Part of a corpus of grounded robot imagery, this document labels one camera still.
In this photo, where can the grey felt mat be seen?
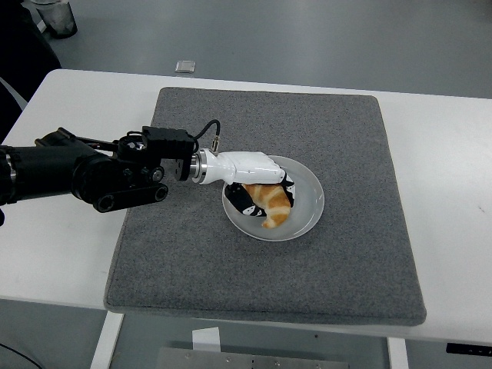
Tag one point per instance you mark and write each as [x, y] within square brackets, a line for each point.
[269, 115]

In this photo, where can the croissant bread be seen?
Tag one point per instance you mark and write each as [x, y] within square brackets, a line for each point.
[275, 203]

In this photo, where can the black chair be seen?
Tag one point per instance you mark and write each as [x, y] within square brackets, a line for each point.
[23, 42]

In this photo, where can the silver square floor socket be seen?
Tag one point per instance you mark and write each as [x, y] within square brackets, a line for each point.
[185, 66]

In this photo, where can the light grey round plate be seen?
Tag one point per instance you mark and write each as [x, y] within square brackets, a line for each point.
[305, 215]

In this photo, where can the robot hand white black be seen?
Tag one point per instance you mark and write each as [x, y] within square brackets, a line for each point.
[246, 167]

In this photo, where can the black table control panel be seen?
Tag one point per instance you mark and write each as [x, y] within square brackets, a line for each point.
[469, 349]

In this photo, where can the black mesh waste bin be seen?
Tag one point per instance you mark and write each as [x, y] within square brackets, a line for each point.
[57, 17]

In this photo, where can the white table leg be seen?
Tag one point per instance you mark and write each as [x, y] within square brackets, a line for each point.
[105, 342]
[397, 353]

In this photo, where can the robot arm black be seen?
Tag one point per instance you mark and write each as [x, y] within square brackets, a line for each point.
[77, 173]

